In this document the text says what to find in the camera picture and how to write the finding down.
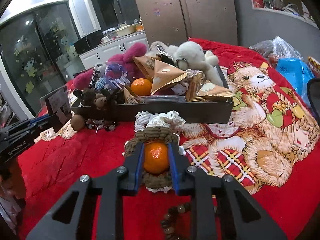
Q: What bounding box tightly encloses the gold triangle snack pack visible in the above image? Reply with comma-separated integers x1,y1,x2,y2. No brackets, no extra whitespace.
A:
151,60,187,95

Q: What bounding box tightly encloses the brown monkey plush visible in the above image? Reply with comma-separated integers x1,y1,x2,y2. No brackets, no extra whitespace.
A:
73,88,118,110

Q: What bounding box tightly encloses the blue plastic bag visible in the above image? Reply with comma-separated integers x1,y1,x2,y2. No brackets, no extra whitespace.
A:
276,58,315,107

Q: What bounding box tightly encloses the cream basin on counter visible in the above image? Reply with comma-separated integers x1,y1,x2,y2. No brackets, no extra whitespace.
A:
116,24,136,37

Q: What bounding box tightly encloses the orange tangerine front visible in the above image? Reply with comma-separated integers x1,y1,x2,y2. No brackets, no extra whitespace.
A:
130,78,152,96

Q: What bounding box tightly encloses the dark glass sliding door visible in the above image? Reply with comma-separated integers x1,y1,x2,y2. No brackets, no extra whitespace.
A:
1,2,85,114

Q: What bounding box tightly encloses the silver double door refrigerator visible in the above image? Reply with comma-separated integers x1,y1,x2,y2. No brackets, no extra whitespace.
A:
136,0,238,46

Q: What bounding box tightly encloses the white wall shelf unit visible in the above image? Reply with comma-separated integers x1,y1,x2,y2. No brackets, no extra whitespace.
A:
252,0,318,28

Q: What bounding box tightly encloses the black microwave oven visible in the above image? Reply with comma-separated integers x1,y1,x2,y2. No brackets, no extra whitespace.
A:
74,30,103,55

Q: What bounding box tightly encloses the white plush bear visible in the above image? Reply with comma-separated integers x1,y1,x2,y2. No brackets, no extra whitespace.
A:
172,41,223,87

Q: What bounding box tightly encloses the black storage box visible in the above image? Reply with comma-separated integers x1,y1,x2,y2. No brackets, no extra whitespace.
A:
71,81,233,124

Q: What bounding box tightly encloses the white lace scrunchie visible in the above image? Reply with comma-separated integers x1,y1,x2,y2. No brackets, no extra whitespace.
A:
135,111,185,132

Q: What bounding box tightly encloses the person's left hand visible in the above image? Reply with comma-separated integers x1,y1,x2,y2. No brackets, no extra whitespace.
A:
1,159,26,199

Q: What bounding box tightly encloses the clear plastic bag of food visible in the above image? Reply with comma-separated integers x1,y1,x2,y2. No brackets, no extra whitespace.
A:
249,36,304,68

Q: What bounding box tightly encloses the magenta plush bear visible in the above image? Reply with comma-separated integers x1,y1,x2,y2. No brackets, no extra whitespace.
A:
73,42,147,90

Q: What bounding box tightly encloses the white kitchen cabinet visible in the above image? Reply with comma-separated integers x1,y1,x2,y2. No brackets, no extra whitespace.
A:
79,31,150,69

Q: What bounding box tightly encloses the red teddy bear blanket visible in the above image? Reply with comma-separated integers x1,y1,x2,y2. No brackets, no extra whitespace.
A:
18,38,319,239

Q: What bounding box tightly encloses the brown lace scrunchie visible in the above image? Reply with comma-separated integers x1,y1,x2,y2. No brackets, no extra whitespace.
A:
123,127,180,193

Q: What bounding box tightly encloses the brown small plush toy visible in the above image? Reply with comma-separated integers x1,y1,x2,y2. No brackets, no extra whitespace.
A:
70,114,85,131

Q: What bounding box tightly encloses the blue lace scrunchie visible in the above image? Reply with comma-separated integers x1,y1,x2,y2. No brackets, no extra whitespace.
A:
94,76,113,92

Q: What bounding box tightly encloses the wooden bead bracelet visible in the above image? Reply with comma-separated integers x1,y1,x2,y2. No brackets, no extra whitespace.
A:
159,202,218,240

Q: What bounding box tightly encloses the purple anime badge bag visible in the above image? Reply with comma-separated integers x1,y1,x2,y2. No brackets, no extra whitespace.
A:
104,63,131,85

